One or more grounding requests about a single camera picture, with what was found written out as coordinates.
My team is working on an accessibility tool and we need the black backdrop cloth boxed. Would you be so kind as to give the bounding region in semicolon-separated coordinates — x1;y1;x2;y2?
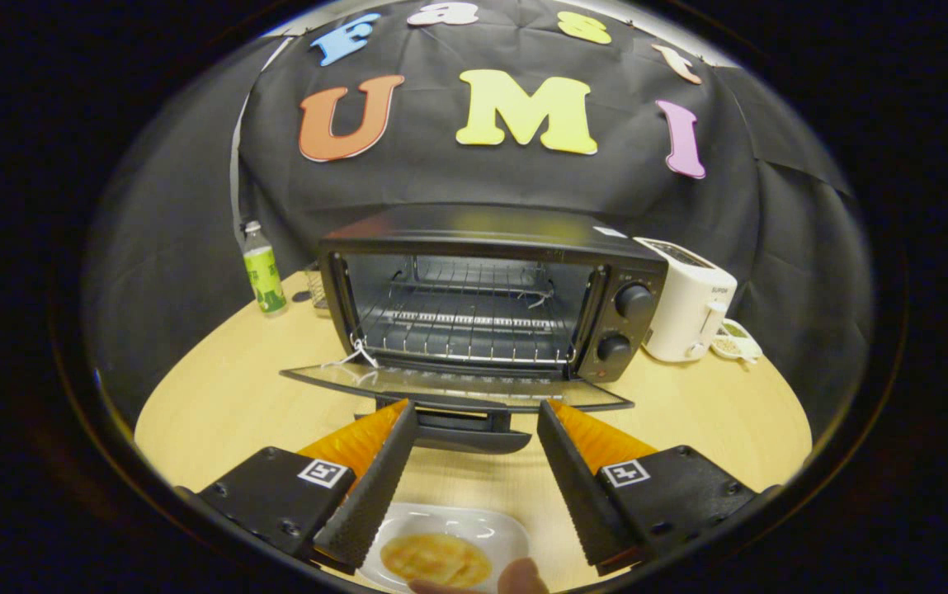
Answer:
82;0;875;438

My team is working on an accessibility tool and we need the white slot toaster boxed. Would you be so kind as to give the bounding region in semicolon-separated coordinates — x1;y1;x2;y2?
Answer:
634;238;738;364

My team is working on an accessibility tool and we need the small white seed dish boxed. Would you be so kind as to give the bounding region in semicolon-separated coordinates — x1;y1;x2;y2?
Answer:
709;318;765;365

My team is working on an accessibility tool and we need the green label plastic bottle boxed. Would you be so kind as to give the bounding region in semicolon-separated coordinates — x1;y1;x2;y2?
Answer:
241;221;288;316

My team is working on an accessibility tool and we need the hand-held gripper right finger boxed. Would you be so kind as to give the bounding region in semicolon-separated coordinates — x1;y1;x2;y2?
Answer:
536;399;780;576

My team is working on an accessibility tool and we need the golden bread roll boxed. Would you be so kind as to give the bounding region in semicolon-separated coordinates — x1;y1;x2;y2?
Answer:
380;533;493;588

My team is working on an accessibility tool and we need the black toaster oven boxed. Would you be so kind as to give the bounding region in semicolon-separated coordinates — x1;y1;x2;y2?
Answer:
280;205;669;455

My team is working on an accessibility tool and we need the white rectangular plate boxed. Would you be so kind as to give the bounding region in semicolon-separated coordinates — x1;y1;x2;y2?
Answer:
358;503;531;594

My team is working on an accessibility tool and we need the small wire basket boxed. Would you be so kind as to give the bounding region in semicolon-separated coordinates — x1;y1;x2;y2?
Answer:
306;262;331;313

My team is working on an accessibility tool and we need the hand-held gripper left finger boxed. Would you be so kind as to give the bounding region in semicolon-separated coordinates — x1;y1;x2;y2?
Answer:
175;399;418;576

